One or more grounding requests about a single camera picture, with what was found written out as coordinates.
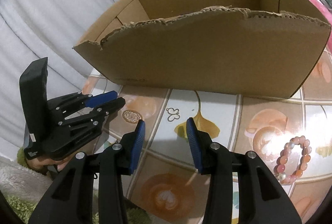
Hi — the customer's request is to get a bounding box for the gold ring pendant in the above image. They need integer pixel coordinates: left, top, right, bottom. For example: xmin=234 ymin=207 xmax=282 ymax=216
xmin=122 ymin=109 xmax=143 ymax=123

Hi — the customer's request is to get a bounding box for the pink bead bracelet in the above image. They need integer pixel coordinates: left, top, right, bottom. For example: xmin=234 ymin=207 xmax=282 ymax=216
xmin=273 ymin=135 xmax=312 ymax=184

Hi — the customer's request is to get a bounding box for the silver butterfly outline charm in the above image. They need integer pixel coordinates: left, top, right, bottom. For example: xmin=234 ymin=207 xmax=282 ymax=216
xmin=166 ymin=107 xmax=181 ymax=122

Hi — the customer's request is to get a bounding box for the person's left hand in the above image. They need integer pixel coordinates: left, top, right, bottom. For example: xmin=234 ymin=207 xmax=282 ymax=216
xmin=26 ymin=156 xmax=71 ymax=175

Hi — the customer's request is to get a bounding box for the patterned tile table cover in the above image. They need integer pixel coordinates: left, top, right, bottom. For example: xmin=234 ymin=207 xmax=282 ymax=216
xmin=80 ymin=47 xmax=332 ymax=224

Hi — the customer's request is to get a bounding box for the brown cardboard box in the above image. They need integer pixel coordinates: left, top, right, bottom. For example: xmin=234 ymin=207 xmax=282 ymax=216
xmin=74 ymin=0 xmax=331 ymax=98

